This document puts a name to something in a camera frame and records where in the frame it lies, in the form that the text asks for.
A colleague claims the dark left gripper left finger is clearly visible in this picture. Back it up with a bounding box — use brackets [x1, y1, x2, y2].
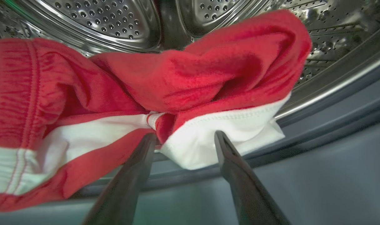
[82, 133, 158, 225]

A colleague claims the steel washing machine drum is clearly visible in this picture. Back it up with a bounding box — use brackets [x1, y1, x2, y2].
[0, 0, 380, 121]

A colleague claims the grey rubber door gasket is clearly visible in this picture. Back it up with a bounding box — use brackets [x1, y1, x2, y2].
[0, 59, 380, 225]

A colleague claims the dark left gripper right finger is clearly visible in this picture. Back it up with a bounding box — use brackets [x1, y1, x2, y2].
[214, 131, 291, 225]

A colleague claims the red white sports jersey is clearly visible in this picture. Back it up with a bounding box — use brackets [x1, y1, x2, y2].
[0, 9, 312, 212]

